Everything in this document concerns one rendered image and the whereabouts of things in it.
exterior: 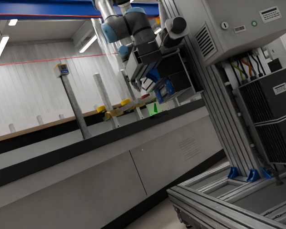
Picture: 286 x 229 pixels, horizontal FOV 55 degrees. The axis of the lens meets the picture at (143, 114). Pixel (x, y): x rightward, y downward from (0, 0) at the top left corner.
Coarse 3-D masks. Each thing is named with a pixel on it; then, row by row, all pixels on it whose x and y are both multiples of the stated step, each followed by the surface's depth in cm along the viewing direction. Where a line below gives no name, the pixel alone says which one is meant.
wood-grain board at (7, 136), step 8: (120, 104) 232; (88, 112) 210; (96, 112) 214; (64, 120) 195; (72, 120) 201; (32, 128) 179; (40, 128) 182; (0, 136) 165; (8, 136) 168; (16, 136) 172
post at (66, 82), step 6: (60, 78) 185; (66, 78) 184; (66, 84) 183; (66, 90) 183; (72, 90) 184; (72, 96) 183; (72, 102) 182; (72, 108) 182; (78, 108) 183; (78, 114) 181; (78, 120) 182; (84, 126) 182; (84, 132) 180; (84, 138) 181
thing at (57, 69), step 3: (57, 66) 181; (60, 66) 182; (66, 66) 185; (54, 69) 184; (57, 69) 182; (60, 69) 181; (63, 69) 183; (66, 69) 184; (54, 72) 185; (57, 72) 183; (60, 72) 181; (69, 72) 185; (57, 75) 184; (60, 75) 182
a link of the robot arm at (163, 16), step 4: (160, 0) 193; (160, 4) 194; (160, 8) 195; (164, 8) 194; (160, 12) 196; (164, 12) 195; (160, 16) 197; (164, 16) 195; (160, 20) 198; (164, 20) 196; (164, 24) 197
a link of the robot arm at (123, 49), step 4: (128, 44) 204; (120, 48) 200; (124, 48) 200; (128, 48) 202; (132, 48) 202; (120, 52) 200; (124, 52) 200; (128, 52) 203; (120, 56) 210; (124, 56) 205
